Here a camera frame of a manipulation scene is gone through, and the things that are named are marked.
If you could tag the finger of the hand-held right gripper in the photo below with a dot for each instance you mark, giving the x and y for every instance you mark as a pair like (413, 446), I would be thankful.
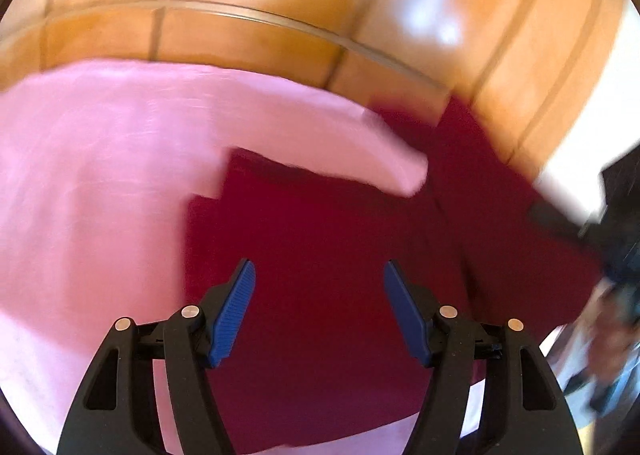
(555, 222)

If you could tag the person's right hand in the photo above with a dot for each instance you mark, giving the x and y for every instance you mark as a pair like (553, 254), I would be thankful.
(612, 335)

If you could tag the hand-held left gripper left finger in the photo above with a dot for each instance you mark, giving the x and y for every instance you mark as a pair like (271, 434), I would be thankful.
(234, 307)

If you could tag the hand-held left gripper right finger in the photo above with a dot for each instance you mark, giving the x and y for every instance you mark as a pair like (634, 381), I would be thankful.
(406, 310)

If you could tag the dark red sweater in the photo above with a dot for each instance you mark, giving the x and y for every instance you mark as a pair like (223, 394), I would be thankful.
(320, 255)

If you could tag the pink bed sheet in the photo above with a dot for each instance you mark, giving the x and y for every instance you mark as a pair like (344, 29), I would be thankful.
(100, 185)

